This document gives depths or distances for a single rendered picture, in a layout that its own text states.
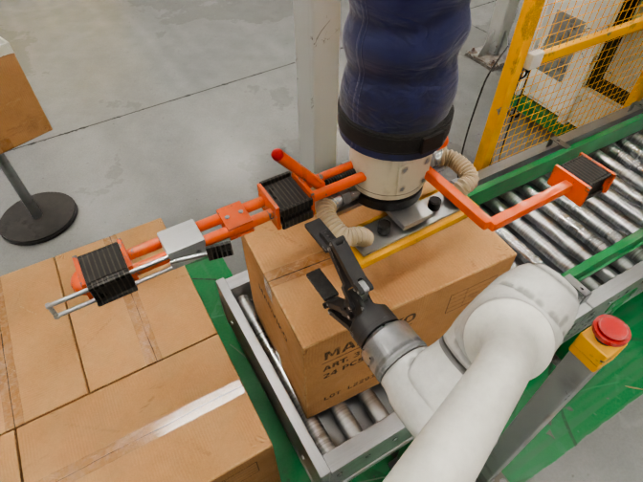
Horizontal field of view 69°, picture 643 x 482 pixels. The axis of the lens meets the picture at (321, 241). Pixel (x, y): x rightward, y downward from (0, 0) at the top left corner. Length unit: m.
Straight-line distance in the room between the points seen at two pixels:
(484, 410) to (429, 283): 0.72
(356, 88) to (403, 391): 0.51
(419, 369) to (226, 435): 0.84
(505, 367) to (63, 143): 3.27
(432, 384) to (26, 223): 2.60
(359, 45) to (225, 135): 2.48
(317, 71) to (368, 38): 1.26
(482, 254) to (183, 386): 0.92
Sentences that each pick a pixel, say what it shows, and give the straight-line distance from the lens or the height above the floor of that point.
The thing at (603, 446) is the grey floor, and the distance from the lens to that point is 2.23.
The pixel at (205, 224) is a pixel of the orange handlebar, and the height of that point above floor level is 1.22.
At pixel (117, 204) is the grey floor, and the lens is 2.92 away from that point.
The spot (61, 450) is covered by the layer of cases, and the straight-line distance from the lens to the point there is 1.54.
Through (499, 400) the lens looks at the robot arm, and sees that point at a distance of 0.48.
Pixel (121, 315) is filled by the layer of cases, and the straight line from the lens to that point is 1.69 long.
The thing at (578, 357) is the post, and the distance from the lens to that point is 1.17.
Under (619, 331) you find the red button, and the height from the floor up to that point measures 1.04.
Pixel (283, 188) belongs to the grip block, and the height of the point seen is 1.23.
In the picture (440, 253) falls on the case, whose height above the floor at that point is 0.95.
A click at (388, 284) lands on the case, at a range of 1.13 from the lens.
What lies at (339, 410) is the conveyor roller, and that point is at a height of 0.55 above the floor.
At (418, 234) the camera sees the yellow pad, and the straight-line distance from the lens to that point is 1.03.
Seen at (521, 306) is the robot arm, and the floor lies 1.39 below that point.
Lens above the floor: 1.85
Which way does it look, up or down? 48 degrees down
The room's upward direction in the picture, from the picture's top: straight up
